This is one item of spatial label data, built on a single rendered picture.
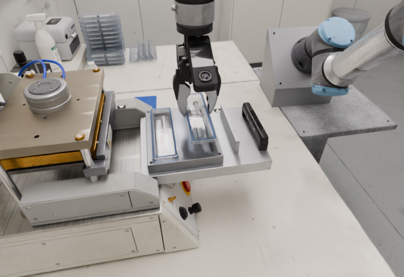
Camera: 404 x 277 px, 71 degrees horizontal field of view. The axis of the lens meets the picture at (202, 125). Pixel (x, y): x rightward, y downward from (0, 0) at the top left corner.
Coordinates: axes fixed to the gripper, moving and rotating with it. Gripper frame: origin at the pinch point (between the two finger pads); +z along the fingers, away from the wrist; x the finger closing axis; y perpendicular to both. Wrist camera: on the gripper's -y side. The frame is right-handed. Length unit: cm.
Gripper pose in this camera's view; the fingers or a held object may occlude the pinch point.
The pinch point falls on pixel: (197, 112)
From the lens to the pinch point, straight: 65.4
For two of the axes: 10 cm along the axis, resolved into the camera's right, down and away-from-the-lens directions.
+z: 0.0, 7.8, 6.3
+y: -1.8, -6.2, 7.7
